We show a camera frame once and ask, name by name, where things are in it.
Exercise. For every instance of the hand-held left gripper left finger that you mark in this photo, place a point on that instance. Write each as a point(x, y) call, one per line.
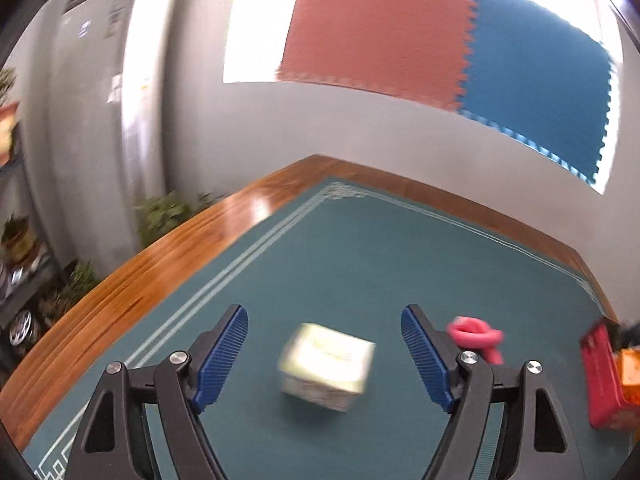
point(222, 355)

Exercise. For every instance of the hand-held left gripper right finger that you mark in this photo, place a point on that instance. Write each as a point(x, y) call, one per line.
point(425, 355)

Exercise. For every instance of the pink rubber loop toy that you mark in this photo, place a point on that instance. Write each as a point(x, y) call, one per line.
point(475, 337)

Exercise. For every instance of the white and green carton box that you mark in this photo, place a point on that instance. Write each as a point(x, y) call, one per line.
point(326, 367)

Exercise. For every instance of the red storage container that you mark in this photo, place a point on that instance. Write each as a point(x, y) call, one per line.
point(607, 385)

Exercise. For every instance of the green table mat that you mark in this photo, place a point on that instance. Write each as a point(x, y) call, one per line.
point(350, 285)

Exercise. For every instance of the green potted plant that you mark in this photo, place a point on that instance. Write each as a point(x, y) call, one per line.
point(167, 212)

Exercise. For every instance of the orange block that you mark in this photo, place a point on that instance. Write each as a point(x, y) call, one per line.
point(631, 377)

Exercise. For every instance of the metal plant shelf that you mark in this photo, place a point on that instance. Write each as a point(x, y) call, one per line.
point(20, 270)

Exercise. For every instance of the white standing air conditioner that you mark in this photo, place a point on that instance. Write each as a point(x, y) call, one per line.
point(95, 125)

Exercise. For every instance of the blue foam mat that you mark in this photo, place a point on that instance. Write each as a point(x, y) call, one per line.
point(537, 77)

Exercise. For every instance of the red foam mat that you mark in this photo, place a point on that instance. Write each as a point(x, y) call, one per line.
point(375, 30)

